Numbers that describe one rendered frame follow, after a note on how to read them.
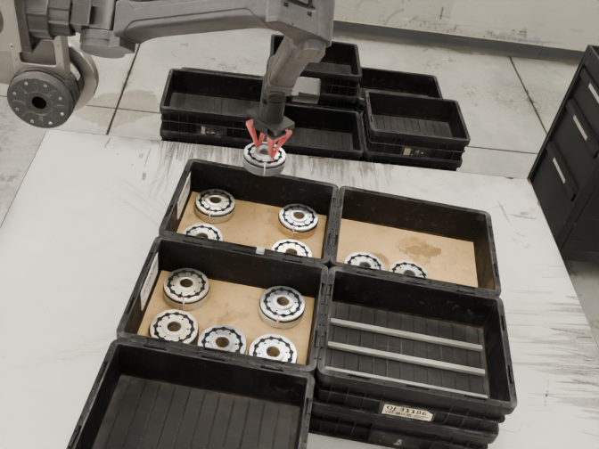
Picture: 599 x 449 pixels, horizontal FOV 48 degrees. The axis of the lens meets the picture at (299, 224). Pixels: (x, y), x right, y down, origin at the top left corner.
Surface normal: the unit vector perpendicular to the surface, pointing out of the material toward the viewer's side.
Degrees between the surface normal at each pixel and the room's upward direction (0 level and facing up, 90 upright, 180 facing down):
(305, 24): 54
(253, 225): 0
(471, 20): 90
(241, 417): 0
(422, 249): 0
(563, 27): 90
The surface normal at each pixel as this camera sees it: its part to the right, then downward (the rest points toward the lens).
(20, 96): 0.00, 0.67
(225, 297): 0.13, -0.74
